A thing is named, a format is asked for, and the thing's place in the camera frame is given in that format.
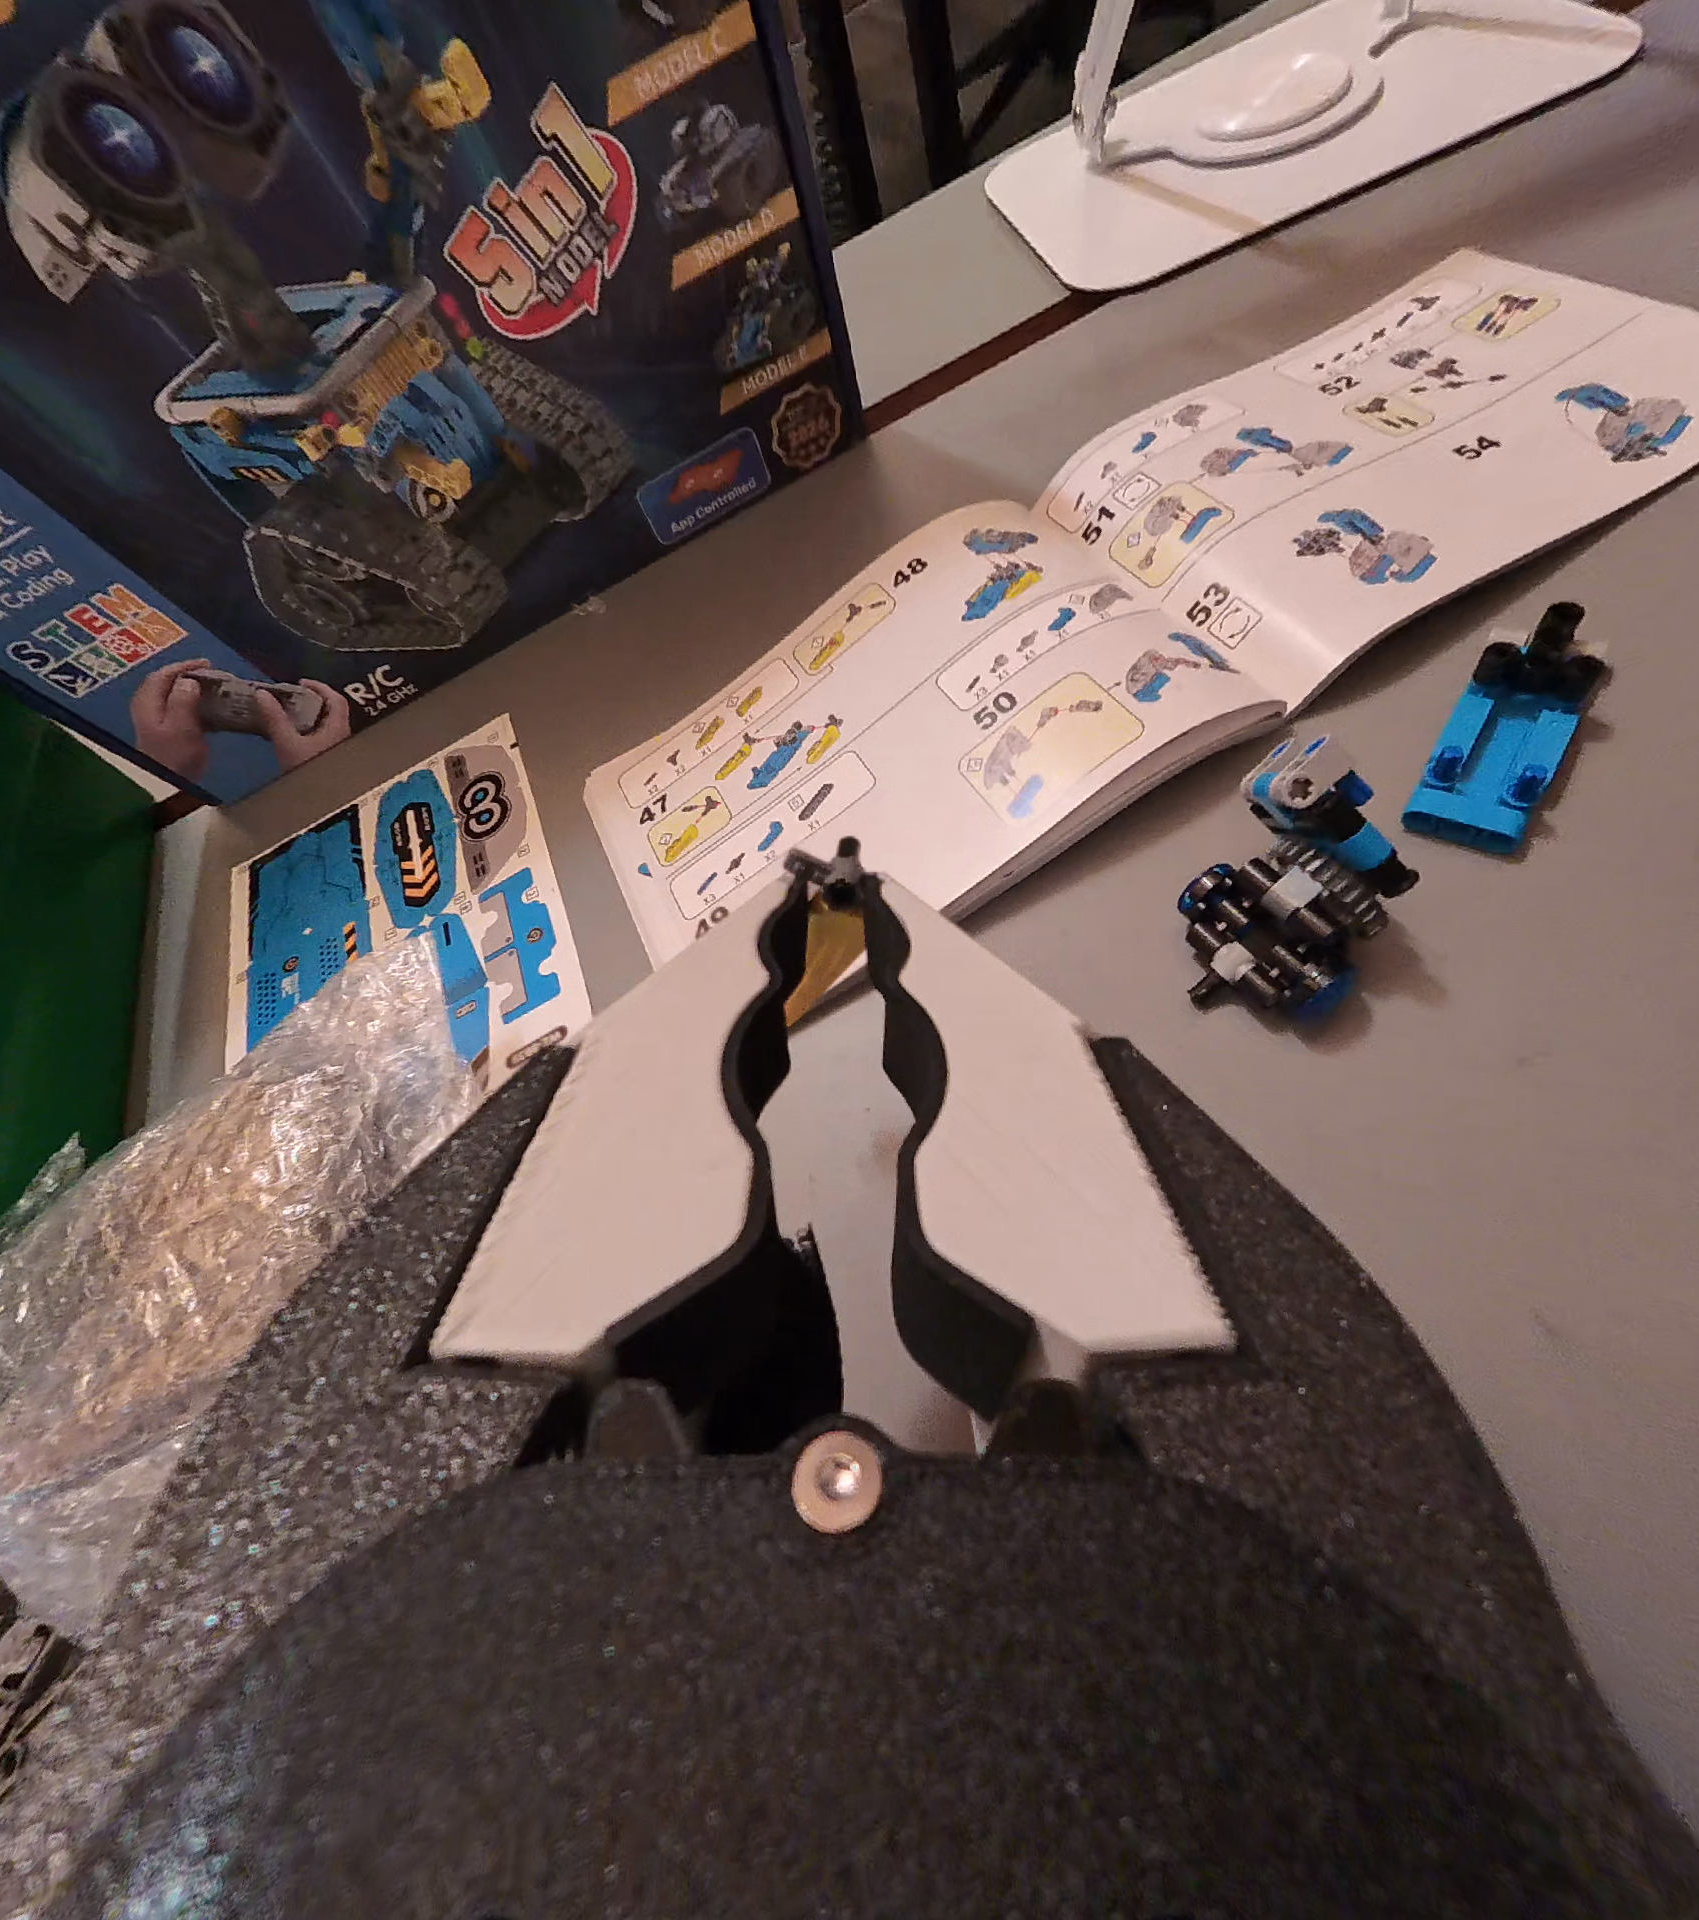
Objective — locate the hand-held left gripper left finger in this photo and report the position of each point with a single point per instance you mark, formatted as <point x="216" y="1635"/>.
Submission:
<point x="610" y="1170"/>

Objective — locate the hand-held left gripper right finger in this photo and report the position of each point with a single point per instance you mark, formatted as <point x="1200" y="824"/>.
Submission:
<point x="1060" y="1170"/>

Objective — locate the yellow building piece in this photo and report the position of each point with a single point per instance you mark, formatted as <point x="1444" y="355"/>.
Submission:
<point x="832" y="960"/>

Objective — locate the grey and black connector pin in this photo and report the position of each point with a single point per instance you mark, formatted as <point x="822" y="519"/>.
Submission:
<point x="842" y="872"/>

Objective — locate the blue-yellow brick assembly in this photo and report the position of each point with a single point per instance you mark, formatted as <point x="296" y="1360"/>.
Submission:
<point x="1502" y="750"/>

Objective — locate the grey desk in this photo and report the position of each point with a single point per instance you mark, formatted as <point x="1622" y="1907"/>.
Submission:
<point x="1390" y="1201"/>

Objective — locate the blue tracked toy assembly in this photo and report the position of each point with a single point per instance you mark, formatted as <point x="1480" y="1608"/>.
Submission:
<point x="1300" y="901"/>

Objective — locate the blue robot sticker sheet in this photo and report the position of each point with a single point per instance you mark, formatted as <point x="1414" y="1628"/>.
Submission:
<point x="384" y="885"/>

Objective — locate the clear plastic bag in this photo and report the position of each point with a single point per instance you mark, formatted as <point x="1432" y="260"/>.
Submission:
<point x="188" y="1201"/>

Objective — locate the open instruction booklet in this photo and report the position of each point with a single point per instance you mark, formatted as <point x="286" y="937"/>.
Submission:
<point x="1164" y="524"/>

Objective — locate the toy robot kit box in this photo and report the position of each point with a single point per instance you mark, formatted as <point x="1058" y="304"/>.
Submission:
<point x="338" y="300"/>

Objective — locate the white folding book stand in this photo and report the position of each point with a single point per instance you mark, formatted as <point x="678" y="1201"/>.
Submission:
<point x="1240" y="134"/>

